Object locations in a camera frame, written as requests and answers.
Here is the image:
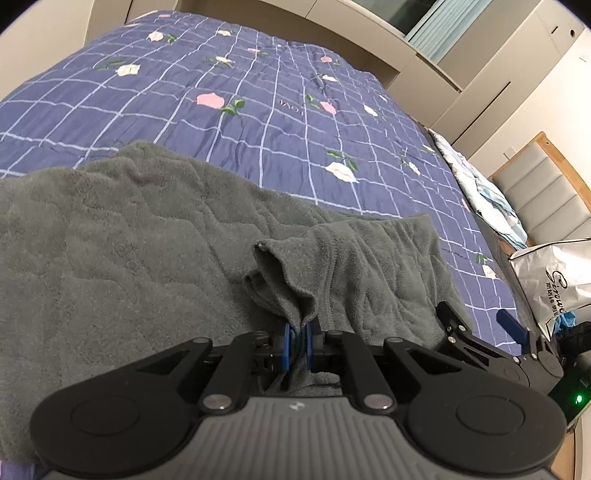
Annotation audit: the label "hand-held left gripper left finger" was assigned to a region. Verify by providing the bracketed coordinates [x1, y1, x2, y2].
[124, 322, 293, 412]

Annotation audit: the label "bed with dark sheet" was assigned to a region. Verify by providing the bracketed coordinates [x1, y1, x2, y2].
[0, 11, 546, 357]

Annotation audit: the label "light blue printed cloth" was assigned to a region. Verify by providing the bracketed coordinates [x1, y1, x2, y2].
[428, 128, 530, 251]

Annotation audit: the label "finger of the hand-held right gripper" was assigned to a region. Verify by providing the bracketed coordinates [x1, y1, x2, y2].
[436, 301, 477, 357]
[496, 309, 546, 357]

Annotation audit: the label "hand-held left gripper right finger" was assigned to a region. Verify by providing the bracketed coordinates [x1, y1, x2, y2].
[305, 322, 468, 412]

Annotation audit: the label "grey fleece pants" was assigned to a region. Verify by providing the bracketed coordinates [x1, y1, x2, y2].
[0, 141, 476, 464]

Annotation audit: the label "padded wooden headboard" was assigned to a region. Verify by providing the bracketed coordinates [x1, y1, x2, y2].
[488, 131, 591, 248]

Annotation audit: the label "light blue curtain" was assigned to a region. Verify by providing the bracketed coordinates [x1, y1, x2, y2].
[405, 0, 468, 64]

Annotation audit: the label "blue floral checked quilt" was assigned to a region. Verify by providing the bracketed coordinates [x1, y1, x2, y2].
[0, 11, 519, 357]

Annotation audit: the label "beige wardrobe with round hole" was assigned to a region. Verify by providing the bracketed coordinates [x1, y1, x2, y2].
[429, 0, 583, 158]

